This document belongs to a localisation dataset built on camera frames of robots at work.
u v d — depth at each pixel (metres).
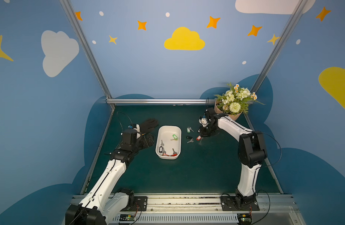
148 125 1.07
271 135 0.93
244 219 0.73
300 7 0.70
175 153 0.93
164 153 0.93
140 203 0.74
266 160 0.96
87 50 0.85
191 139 1.01
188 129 1.07
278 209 0.74
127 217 0.72
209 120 0.75
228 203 0.75
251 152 0.53
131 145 0.60
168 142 0.99
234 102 0.86
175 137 1.02
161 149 0.96
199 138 0.95
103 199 0.42
